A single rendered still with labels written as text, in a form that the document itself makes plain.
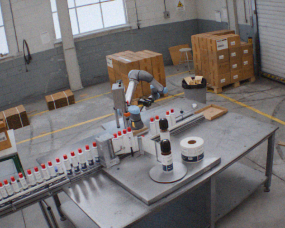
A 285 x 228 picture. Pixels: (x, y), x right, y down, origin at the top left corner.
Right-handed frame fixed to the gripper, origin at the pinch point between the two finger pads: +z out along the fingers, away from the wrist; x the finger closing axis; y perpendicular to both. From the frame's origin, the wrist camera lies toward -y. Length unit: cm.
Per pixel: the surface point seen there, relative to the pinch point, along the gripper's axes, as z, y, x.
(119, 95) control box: 67, 29, -50
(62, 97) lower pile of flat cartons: -143, -318, 131
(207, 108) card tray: -50, 63, 8
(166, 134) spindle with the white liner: 58, 72, -19
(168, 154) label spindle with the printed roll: 90, 93, -25
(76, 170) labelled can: 125, 22, -1
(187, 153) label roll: 70, 100, -16
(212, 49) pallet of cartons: -310, -42, 24
